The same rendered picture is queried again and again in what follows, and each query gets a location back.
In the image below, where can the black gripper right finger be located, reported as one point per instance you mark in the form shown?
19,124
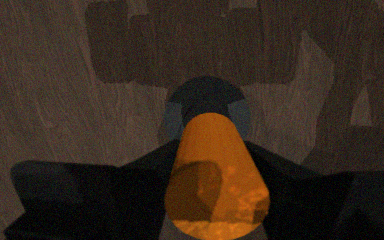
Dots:
306,205

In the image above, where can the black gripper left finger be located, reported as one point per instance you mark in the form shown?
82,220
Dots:
129,197

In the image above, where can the orange cylindrical knob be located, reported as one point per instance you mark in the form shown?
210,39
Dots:
215,191

